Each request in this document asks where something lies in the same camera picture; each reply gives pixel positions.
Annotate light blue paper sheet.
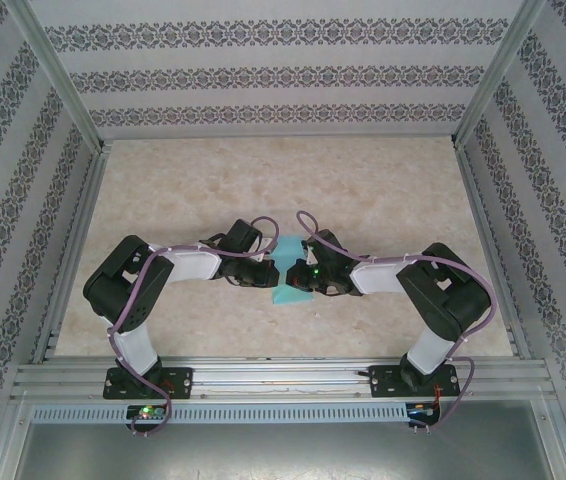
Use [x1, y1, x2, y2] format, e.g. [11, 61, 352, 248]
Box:
[268, 233, 317, 306]

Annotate grey metal sheet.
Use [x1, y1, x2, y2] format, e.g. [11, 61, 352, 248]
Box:
[0, 399, 566, 480]

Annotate small LED controller board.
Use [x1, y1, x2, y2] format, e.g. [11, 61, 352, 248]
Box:
[125, 403, 171, 422]
[405, 401, 443, 422]

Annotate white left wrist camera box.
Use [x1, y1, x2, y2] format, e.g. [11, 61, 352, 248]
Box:
[254, 236, 278, 264]

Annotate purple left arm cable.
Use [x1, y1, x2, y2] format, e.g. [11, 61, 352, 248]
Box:
[107, 215, 282, 439]

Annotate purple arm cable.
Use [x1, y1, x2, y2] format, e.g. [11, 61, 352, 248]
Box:
[107, 215, 282, 439]
[295, 210, 495, 432]

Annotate aluminium mounting rail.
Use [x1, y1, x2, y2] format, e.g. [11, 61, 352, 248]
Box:
[10, 355, 558, 401]

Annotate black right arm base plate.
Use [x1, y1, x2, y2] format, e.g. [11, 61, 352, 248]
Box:
[368, 363, 462, 400]

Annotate grey slotted cable duct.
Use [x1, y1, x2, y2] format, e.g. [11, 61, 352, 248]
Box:
[30, 403, 409, 425]

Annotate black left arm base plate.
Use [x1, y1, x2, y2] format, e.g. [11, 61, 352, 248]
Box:
[102, 367, 195, 401]

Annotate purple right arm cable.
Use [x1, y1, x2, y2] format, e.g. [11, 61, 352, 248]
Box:
[295, 210, 495, 432]

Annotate aluminium frame post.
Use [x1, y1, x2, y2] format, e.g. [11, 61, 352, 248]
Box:
[451, 0, 548, 149]
[2, 0, 109, 154]

